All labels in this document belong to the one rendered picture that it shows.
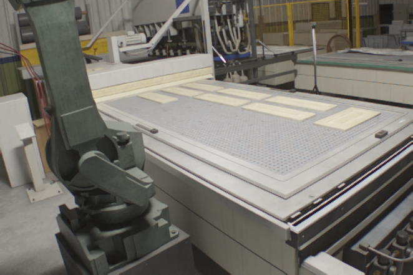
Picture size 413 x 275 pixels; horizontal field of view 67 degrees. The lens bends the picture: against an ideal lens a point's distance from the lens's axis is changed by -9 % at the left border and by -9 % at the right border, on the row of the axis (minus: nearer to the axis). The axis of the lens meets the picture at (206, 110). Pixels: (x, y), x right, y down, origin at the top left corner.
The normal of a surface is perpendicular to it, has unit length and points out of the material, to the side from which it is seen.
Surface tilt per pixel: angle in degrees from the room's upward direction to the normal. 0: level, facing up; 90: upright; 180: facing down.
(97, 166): 90
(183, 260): 90
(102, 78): 90
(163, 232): 90
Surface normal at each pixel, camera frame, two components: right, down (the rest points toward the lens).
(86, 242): 0.39, -0.59
